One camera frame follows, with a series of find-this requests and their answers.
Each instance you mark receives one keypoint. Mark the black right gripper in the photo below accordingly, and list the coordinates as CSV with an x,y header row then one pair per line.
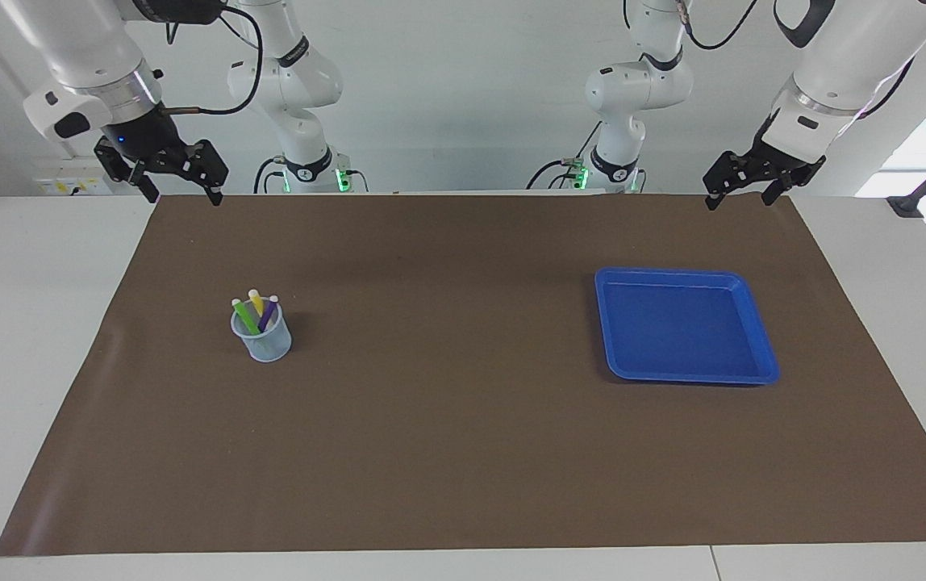
x,y
140,137

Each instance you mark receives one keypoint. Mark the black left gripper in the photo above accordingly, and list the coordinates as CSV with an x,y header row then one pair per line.
x,y
786,153

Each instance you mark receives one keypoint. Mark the yellow marker pen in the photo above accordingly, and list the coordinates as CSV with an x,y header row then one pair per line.
x,y
256,302

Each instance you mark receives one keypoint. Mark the green marker pen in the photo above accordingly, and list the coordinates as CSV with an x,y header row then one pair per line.
x,y
245,316

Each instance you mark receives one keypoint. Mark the purple marker pen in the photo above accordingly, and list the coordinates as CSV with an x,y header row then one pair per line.
x,y
269,313

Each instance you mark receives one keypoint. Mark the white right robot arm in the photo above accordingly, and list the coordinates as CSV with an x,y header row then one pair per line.
x,y
92,48

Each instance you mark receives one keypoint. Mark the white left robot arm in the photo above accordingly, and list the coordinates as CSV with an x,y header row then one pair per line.
x,y
850,64

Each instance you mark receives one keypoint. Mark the blue plastic tray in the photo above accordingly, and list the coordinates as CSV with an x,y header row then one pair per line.
x,y
685,327

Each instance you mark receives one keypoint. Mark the pale blue pen cup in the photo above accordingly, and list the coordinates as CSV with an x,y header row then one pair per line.
x,y
268,345

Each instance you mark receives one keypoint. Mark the brown table mat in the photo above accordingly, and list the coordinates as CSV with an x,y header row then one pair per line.
x,y
447,420

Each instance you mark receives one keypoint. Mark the white wall socket box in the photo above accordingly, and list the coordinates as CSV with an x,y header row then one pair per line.
x,y
72,176

